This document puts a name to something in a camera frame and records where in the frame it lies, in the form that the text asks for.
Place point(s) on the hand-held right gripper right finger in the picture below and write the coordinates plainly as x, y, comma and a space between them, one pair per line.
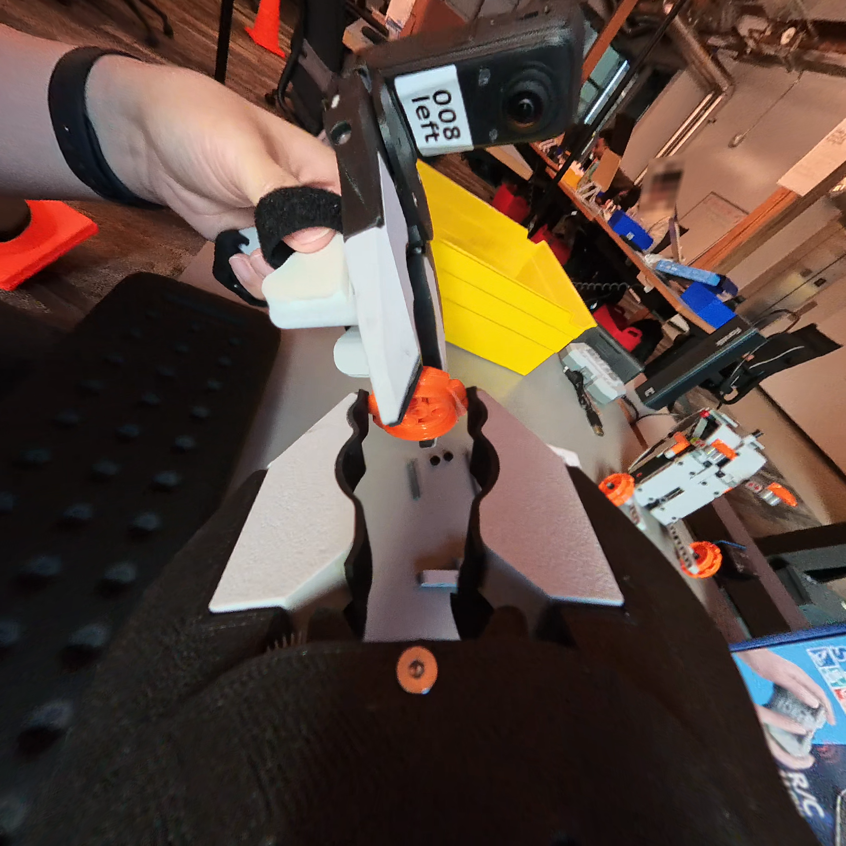
549, 529

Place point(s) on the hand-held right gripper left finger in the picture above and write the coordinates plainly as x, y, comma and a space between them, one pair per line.
284, 542

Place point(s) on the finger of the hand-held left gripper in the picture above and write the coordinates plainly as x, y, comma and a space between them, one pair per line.
390, 278

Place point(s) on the grey beam with blue pin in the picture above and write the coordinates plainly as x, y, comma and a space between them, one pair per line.
440, 578

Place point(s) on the yellow plastic parts bin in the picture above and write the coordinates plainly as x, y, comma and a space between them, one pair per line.
509, 278

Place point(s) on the orange toy wheel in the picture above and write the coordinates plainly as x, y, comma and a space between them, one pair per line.
417, 410

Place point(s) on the grey desk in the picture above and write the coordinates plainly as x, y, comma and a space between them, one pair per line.
417, 529

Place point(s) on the person's left hand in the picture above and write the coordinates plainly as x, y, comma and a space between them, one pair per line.
212, 139

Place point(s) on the grey axle rod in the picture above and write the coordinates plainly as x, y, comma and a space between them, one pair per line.
411, 477

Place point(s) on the partly built toy robot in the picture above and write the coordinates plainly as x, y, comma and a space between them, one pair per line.
694, 476

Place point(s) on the grey battery box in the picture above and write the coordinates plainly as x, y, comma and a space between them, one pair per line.
595, 370

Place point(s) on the blue plastic bin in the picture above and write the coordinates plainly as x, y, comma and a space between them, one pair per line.
628, 231
701, 291

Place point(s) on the black upright device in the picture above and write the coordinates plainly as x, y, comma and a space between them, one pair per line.
701, 364

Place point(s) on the orange traffic cone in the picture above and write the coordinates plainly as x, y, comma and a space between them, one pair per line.
267, 27
40, 238

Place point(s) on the blue robot kit box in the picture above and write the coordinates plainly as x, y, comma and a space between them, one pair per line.
793, 740

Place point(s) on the black wristband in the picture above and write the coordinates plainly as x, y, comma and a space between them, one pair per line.
73, 126

